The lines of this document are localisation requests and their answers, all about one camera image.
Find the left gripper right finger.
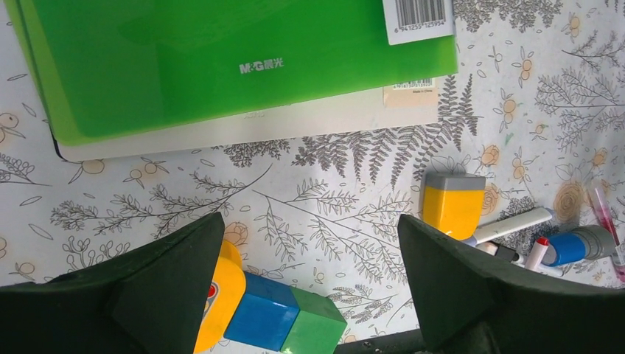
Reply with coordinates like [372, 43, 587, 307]
[397, 215, 624, 353]

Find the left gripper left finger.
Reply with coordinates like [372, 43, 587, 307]
[1, 213, 225, 353]

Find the yellow blue green toy block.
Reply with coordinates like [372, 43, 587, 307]
[194, 240, 346, 353]

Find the beige notebook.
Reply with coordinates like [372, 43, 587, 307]
[55, 77, 444, 162]

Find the green plastic folder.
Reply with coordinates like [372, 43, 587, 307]
[5, 0, 457, 145]

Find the black white marker pen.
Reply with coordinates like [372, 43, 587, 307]
[476, 242, 524, 266]

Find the red white marker pen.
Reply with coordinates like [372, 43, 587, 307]
[523, 237, 564, 277]

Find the yellow grey eraser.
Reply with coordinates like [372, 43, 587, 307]
[422, 173, 486, 240]

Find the blue grey glue stick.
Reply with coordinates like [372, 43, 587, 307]
[542, 225, 616, 267]

